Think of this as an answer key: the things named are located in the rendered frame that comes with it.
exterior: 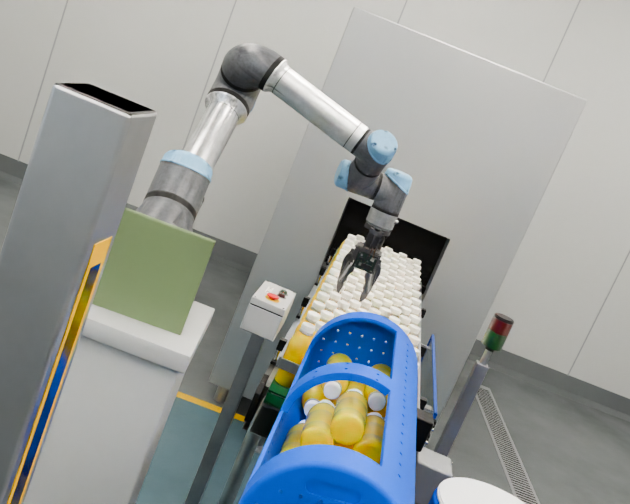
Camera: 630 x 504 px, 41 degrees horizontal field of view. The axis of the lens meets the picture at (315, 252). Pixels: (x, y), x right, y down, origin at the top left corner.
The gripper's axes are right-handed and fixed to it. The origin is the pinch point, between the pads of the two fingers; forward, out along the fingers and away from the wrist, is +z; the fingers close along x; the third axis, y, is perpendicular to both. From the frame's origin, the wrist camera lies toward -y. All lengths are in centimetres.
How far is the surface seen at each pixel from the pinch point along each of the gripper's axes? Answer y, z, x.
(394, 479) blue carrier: 97, 0, 16
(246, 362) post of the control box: -6.9, 33.1, -19.9
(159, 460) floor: -91, 121, -44
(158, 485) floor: -74, 121, -39
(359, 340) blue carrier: 17.2, 6.3, 6.4
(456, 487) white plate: 50, 18, 36
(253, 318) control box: 1.1, 17.2, -22.0
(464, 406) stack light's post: -24, 26, 46
